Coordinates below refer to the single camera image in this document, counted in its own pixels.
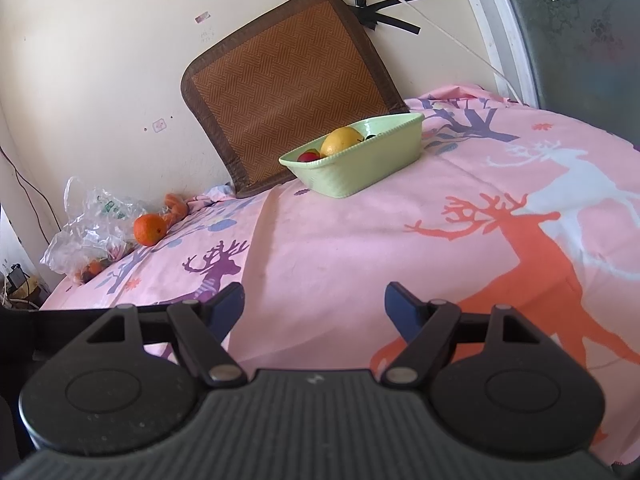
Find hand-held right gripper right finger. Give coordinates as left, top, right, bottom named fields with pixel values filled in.
left=382, top=281, right=557, bottom=388

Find clear plastic bag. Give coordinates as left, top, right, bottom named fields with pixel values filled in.
left=40, top=176, right=151, bottom=283

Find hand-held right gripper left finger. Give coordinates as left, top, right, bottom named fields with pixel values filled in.
left=86, top=282, right=247, bottom=388

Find crossed black tape strips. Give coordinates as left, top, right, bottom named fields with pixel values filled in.
left=350, top=0, right=427, bottom=37

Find yellow lemon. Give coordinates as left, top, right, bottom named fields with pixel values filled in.
left=320, top=126, right=363, bottom=158

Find dark red cable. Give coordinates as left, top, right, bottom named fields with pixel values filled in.
left=0, top=144, right=62, bottom=233

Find brown woven seat mat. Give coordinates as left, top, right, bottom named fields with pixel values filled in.
left=180, top=0, right=410, bottom=199

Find pink printed bedsheet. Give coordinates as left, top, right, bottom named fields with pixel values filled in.
left=39, top=82, right=640, bottom=467

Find white cable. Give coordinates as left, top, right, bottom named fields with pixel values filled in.
left=300, top=0, right=523, bottom=103

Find orange with green stem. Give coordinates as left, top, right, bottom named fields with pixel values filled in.
left=133, top=213, right=168, bottom=247

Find frosted glass sliding door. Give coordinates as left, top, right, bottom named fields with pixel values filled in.
left=460, top=0, right=640, bottom=148

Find light green plastic basin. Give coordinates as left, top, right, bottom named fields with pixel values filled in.
left=278, top=112, right=426, bottom=198

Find small orange fruit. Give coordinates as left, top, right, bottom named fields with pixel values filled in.
left=75, top=260, right=108, bottom=283

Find orange plush toy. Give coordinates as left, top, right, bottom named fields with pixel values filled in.
left=162, top=192, right=191, bottom=226

